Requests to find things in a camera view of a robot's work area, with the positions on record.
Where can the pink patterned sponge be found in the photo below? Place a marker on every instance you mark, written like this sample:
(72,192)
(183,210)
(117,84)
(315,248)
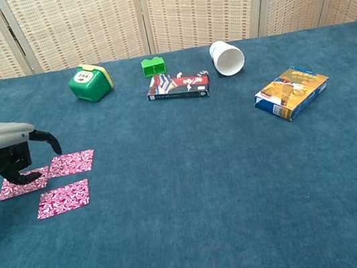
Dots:
(63,200)
(14,191)

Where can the pink patterned card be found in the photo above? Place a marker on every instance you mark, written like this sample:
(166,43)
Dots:
(74,162)

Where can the green yellow toy container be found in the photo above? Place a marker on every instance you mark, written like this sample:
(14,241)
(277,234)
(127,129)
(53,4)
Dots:
(89,83)

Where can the woven bamboo folding screen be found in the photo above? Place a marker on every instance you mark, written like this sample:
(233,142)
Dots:
(79,24)

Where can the green building block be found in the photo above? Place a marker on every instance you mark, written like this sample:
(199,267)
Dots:
(153,66)

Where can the black red flat box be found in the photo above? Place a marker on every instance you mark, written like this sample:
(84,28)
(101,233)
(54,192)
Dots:
(179,86)

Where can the blue felt table cover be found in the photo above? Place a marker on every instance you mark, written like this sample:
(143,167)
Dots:
(190,207)

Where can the white paper cup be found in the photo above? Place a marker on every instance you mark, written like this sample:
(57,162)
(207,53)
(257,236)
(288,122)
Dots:
(228,59)

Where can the orange blue snack box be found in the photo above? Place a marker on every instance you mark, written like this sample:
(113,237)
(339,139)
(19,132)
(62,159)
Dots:
(292,92)

